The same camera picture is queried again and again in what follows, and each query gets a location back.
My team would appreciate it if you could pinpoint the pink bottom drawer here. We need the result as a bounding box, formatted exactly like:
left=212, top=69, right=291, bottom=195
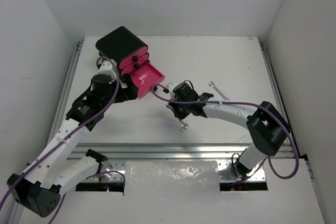
left=130, top=61, right=165, bottom=99

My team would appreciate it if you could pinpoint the pink drawer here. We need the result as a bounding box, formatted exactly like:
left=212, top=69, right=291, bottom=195
left=119, top=46, right=149, bottom=69
left=130, top=61, right=165, bottom=99
left=121, top=53, right=149, bottom=75

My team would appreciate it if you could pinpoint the silver wrench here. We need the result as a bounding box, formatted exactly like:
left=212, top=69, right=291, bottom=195
left=179, top=120, right=189, bottom=130
left=208, top=81, right=230, bottom=101

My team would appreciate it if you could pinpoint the pink top drawer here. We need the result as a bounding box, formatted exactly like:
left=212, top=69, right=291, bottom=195
left=119, top=46, right=149, bottom=69

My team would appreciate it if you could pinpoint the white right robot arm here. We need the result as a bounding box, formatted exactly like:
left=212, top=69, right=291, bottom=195
left=164, top=82, right=290, bottom=179

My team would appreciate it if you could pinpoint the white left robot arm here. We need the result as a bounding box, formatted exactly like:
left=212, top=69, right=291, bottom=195
left=7, top=73, right=138, bottom=218

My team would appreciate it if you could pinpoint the black drawer cabinet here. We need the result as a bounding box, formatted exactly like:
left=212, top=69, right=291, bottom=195
left=96, top=26, right=148, bottom=74

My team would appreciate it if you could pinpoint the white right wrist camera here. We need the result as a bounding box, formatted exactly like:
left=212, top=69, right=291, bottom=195
left=163, top=82, right=176, bottom=96

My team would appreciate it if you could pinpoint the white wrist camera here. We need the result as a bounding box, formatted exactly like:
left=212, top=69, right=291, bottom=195
left=163, top=82, right=176, bottom=96
left=98, top=61, right=117, bottom=80

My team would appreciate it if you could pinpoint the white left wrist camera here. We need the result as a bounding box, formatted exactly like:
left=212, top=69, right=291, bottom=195
left=98, top=61, right=117, bottom=80

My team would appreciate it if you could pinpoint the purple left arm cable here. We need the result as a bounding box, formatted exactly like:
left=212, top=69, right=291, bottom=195
left=0, top=57, right=120, bottom=224

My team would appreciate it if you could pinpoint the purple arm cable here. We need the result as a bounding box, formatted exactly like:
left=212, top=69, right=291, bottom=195
left=151, top=84, right=300, bottom=183
left=0, top=57, right=120, bottom=224

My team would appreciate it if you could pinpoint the aluminium rail frame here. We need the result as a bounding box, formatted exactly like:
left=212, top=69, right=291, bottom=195
left=48, top=36, right=282, bottom=185

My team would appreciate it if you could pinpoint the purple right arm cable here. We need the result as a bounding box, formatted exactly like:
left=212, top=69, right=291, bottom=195
left=151, top=84, right=300, bottom=183

